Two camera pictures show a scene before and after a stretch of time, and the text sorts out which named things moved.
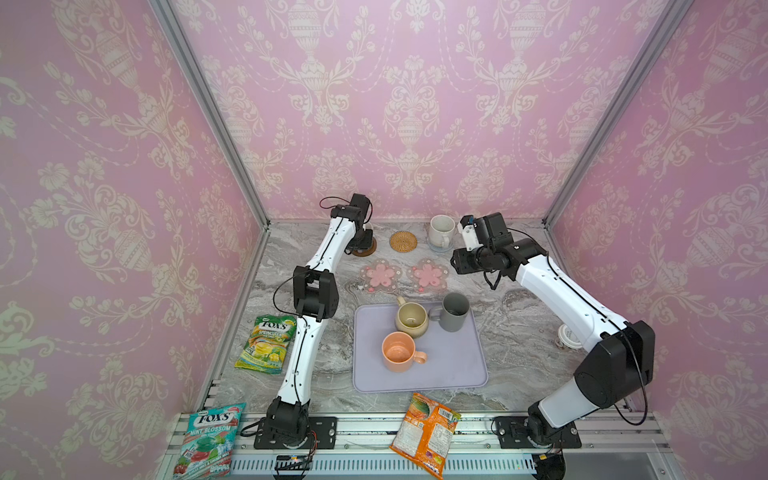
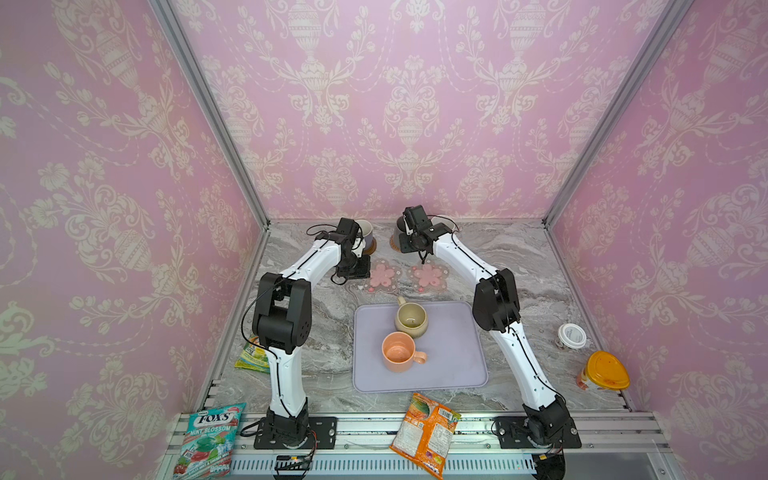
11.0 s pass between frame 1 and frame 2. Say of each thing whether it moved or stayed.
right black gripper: moved
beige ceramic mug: stayed
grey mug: moved
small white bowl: stayed
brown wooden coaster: stayed
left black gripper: moved
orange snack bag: stayed
